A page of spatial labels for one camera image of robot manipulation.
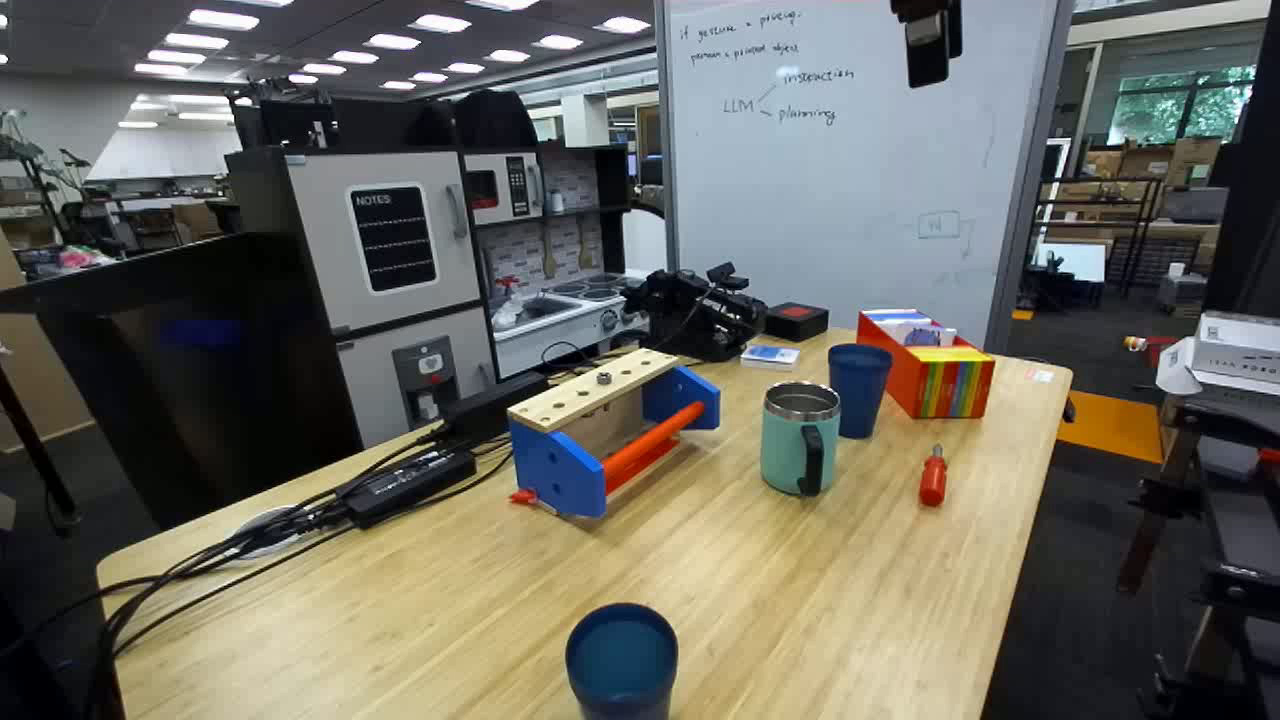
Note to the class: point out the white toy microwave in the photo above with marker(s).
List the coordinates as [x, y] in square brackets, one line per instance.
[500, 184]

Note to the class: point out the blue wooden toy toolbox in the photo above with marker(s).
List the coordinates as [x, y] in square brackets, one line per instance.
[578, 465]

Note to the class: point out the rolling whiteboard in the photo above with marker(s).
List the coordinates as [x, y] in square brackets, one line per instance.
[854, 172]

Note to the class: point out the black box red top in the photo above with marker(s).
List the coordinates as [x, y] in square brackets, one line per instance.
[799, 320]

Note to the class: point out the large black panel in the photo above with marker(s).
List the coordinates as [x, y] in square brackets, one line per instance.
[202, 374]

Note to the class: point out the black tripod stand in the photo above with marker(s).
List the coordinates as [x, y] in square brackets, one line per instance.
[1204, 535]

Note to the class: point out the white toy sink counter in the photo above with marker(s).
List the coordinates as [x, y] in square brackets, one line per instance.
[554, 320]

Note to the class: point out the white toy oven tower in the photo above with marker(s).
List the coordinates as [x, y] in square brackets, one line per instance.
[383, 264]

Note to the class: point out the orange box of books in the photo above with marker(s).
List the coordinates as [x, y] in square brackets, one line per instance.
[935, 381]

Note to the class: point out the blue plastic cup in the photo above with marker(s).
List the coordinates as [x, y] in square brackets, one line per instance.
[623, 666]
[859, 387]

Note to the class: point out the black camera device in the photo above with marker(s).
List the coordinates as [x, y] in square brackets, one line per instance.
[694, 317]

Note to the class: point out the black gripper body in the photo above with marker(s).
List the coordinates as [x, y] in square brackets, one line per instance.
[925, 24]

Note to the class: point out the black power brick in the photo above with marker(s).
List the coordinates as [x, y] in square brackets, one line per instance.
[407, 480]

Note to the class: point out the white device on stand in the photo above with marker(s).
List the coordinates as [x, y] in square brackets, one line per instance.
[1233, 355]

